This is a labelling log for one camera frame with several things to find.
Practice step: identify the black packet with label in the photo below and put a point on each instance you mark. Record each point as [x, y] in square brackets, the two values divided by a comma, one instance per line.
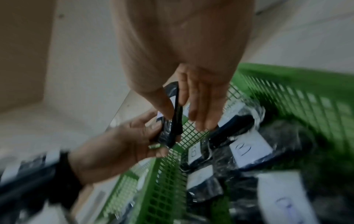
[175, 122]

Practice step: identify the black wristband with marker tags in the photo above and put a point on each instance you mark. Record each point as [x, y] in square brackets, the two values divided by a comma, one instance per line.
[63, 175]

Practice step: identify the person's right hand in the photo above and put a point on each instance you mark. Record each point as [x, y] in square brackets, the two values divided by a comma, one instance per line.
[188, 39]

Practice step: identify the person's left hand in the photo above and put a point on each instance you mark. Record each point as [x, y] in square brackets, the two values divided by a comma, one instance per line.
[116, 151]

